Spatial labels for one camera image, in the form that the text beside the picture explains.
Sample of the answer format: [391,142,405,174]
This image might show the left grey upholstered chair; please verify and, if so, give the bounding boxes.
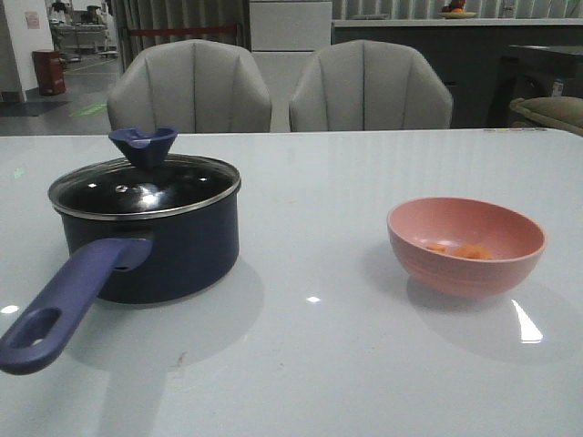
[107,39,272,133]

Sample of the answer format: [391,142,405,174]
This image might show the grey upholstered chair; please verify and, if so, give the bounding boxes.
[107,39,272,133]
[289,40,454,132]

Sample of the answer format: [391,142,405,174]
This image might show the beige sofa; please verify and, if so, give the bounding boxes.
[509,97,582,136]

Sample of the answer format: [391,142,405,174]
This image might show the dark grey counter cabinet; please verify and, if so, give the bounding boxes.
[332,18,582,128]

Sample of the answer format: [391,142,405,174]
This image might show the red trash bin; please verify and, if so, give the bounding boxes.
[32,49,66,96]

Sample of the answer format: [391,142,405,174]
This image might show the glass lid blue knob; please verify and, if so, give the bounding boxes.
[48,127,241,221]

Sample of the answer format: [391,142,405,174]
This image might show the orange ham slices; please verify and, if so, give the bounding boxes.
[426,242,493,260]

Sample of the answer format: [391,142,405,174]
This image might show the fruit plate on counter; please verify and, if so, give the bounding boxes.
[439,0,476,19]

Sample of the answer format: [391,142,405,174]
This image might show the pink plastic bowl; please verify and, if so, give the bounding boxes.
[387,197,547,298]

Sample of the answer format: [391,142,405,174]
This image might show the right grey upholstered chair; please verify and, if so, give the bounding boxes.
[289,40,454,132]

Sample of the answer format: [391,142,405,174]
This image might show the white refrigerator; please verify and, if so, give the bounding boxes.
[250,1,332,132]

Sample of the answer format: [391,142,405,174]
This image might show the dark blue saucepan purple handle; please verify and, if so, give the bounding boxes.
[1,191,239,375]

